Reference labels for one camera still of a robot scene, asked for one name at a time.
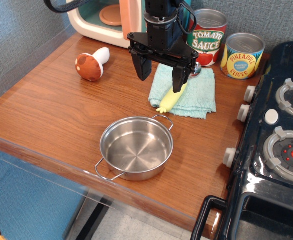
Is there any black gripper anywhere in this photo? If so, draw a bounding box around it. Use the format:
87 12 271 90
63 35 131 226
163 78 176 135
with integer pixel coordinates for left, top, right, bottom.
126 17 200 94

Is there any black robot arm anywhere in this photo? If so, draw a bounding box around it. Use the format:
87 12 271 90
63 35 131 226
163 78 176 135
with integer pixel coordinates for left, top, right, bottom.
127 0 199 93

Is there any tomato sauce can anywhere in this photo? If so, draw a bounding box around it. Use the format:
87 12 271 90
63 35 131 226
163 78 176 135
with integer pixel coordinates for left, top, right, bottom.
186 8 228 67

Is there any toy microwave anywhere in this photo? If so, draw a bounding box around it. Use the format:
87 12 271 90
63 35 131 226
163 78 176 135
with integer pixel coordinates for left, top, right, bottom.
68 0 191 48

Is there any brown plush mushroom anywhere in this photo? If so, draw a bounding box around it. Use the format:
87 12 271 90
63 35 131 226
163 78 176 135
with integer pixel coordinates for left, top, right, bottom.
75 47 110 82

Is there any stainless steel pot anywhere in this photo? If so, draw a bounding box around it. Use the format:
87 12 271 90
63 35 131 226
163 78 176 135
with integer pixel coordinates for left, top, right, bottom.
99 115 174 182

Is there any pineapple slices can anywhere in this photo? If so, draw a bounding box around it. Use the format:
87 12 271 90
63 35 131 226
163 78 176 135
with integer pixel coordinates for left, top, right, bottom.
220 32 266 80

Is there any white upper stove knob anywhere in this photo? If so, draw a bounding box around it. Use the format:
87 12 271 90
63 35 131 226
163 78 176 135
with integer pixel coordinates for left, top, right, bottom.
243 85 256 104

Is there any white stove knob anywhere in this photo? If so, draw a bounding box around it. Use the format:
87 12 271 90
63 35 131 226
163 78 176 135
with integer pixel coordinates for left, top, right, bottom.
243 85 256 104
237 104 250 123
222 148 237 168

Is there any white middle stove knob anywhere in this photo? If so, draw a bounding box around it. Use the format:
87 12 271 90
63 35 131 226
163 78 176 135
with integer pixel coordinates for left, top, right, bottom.
237 104 250 123

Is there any white lower stove knob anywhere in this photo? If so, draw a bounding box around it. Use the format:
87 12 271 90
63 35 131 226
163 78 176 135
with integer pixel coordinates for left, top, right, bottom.
222 148 237 168

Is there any black toy stove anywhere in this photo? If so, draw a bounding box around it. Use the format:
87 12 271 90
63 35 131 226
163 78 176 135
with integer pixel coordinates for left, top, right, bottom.
191 41 293 240

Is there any black braided cable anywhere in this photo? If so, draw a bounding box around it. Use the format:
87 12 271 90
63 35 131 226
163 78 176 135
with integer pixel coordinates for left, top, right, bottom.
43 0 92 14

